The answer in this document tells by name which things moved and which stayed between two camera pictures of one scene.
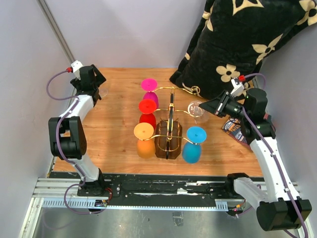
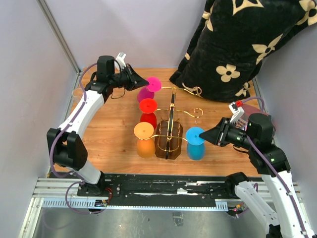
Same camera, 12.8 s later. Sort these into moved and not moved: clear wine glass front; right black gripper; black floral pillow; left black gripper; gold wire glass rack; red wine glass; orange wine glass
Moved: left black gripper; right black gripper; clear wine glass front
Not moved: orange wine glass; black floral pillow; gold wire glass rack; red wine glass
